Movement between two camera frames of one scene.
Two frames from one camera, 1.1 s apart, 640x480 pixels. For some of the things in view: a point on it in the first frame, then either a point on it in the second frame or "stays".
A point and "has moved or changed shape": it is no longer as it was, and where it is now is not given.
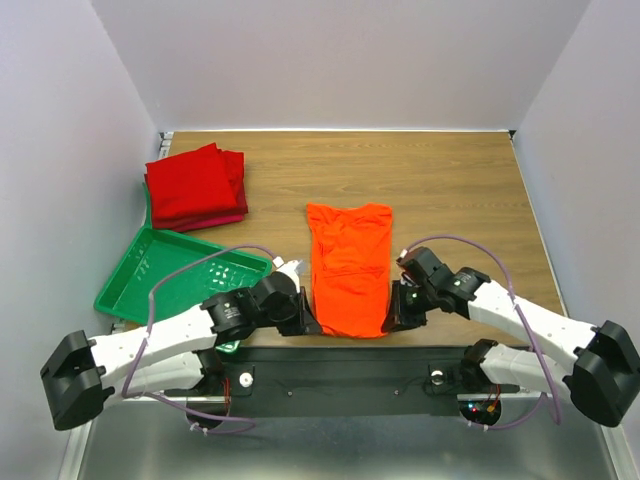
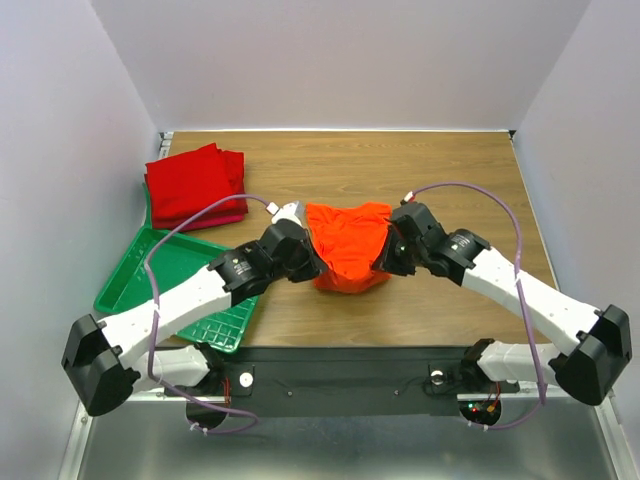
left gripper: [304, 322] -> [314, 265]
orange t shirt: [351, 264] has moved or changed shape
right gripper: [400, 306] -> [391, 255]
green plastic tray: [157, 252] stays
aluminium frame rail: [142, 438] stays
